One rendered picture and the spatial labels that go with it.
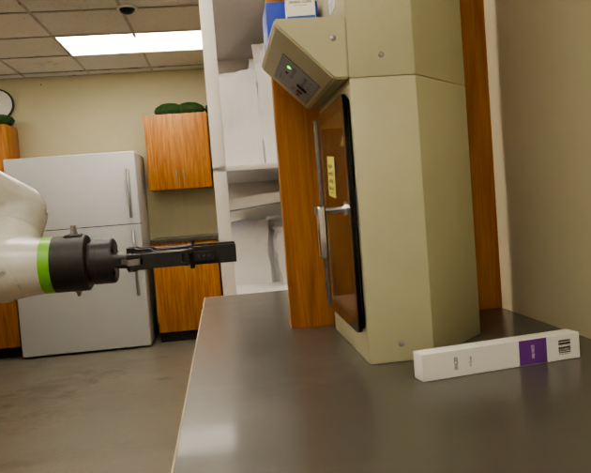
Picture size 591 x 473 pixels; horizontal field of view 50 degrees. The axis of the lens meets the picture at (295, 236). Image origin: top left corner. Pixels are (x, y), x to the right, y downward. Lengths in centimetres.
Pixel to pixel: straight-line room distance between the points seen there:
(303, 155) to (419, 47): 41
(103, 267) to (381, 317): 46
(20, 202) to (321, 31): 58
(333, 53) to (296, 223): 47
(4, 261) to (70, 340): 510
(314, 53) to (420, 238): 35
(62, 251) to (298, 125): 60
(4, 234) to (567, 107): 101
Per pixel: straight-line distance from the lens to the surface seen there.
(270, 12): 128
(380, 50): 108
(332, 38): 107
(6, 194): 117
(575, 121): 129
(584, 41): 127
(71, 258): 106
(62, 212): 607
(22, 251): 109
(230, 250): 105
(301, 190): 140
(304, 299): 142
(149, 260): 103
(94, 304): 607
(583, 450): 75
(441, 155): 114
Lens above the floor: 122
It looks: 3 degrees down
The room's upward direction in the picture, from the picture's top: 4 degrees counter-clockwise
